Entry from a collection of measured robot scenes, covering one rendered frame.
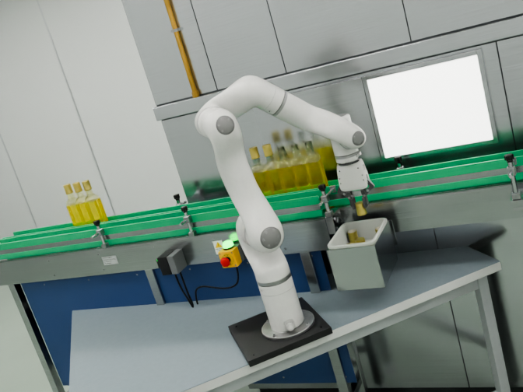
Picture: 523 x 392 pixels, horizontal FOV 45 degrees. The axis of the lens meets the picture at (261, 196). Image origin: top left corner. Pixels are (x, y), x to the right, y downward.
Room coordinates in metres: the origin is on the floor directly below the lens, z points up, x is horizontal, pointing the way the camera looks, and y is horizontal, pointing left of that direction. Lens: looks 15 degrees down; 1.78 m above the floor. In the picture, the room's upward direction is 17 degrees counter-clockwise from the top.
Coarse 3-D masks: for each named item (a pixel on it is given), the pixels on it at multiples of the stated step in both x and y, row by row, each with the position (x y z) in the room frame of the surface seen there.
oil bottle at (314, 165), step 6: (306, 156) 2.38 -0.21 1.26; (312, 156) 2.36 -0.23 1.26; (318, 156) 2.37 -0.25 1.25; (306, 162) 2.37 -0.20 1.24; (312, 162) 2.36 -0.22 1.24; (318, 162) 2.36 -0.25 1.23; (306, 168) 2.37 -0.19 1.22; (312, 168) 2.36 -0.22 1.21; (318, 168) 2.35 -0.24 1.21; (312, 174) 2.36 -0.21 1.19; (318, 174) 2.35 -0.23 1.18; (324, 174) 2.38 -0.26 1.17; (312, 180) 2.36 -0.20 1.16; (318, 180) 2.35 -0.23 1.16; (324, 180) 2.36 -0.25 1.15; (312, 186) 2.37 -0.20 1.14
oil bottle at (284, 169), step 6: (282, 162) 2.42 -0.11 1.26; (288, 162) 2.41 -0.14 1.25; (282, 168) 2.42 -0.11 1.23; (288, 168) 2.40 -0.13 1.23; (282, 174) 2.42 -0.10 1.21; (288, 174) 2.41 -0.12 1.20; (282, 180) 2.42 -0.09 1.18; (288, 180) 2.41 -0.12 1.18; (294, 180) 2.41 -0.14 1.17; (288, 186) 2.41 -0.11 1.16; (294, 186) 2.40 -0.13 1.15; (288, 192) 2.42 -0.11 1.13
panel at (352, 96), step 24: (480, 48) 2.20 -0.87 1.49; (384, 72) 2.34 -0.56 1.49; (480, 72) 2.19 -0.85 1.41; (312, 96) 2.48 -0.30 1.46; (336, 96) 2.44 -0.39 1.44; (360, 96) 2.39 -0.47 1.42; (264, 120) 2.59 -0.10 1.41; (360, 120) 2.40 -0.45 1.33; (264, 144) 2.60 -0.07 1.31; (288, 144) 2.55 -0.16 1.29; (312, 144) 2.50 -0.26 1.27; (480, 144) 2.21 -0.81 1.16; (336, 168) 2.47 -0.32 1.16
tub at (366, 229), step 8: (344, 224) 2.21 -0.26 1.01; (352, 224) 2.21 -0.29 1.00; (360, 224) 2.19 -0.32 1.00; (368, 224) 2.18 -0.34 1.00; (376, 224) 2.17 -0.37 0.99; (384, 224) 2.10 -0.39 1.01; (336, 232) 2.16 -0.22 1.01; (344, 232) 2.19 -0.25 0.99; (360, 232) 2.19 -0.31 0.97; (368, 232) 2.18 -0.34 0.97; (336, 240) 2.11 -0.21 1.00; (344, 240) 2.17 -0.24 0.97; (368, 240) 2.17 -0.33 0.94; (376, 240) 1.98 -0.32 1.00; (328, 248) 2.04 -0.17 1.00; (336, 248) 2.02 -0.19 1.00
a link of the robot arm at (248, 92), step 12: (240, 84) 2.02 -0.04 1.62; (252, 84) 2.01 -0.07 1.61; (264, 84) 2.03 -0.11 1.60; (216, 96) 2.06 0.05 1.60; (228, 96) 2.03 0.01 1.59; (240, 96) 2.01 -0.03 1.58; (252, 96) 2.01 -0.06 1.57; (264, 96) 2.02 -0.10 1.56; (276, 96) 2.03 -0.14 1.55; (204, 108) 2.06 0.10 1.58; (228, 108) 2.05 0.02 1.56; (240, 108) 2.03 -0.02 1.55; (264, 108) 2.04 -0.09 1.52; (276, 108) 2.03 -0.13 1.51
